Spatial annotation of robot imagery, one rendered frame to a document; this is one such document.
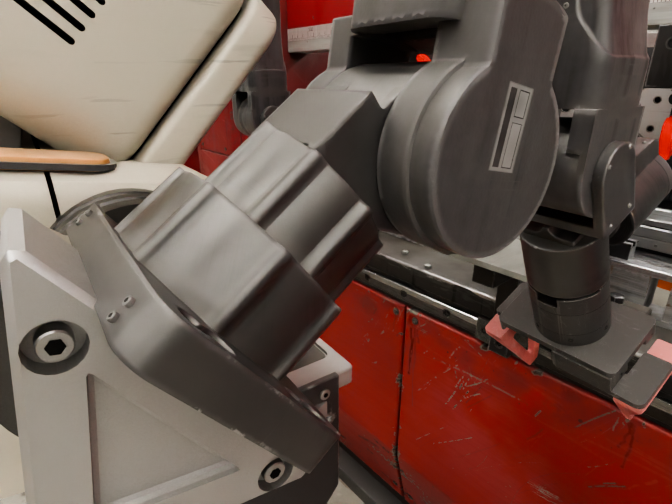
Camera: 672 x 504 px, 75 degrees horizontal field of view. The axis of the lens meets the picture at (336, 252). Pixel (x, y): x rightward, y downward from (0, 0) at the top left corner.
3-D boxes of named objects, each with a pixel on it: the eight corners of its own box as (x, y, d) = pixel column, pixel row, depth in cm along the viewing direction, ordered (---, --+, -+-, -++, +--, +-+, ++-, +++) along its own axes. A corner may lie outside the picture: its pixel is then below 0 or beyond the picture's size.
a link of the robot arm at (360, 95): (225, 157, 19) (284, 179, 15) (375, 13, 21) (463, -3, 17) (331, 279, 25) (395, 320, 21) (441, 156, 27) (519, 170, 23)
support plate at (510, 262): (432, 250, 76) (432, 244, 75) (511, 220, 92) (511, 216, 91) (532, 284, 63) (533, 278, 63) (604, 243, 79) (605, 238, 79)
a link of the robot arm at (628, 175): (473, 145, 30) (602, 164, 24) (568, 66, 34) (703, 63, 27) (501, 268, 37) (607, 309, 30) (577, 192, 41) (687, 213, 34)
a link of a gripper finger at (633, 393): (596, 360, 44) (592, 296, 38) (680, 400, 38) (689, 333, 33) (557, 409, 42) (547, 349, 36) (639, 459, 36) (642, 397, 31)
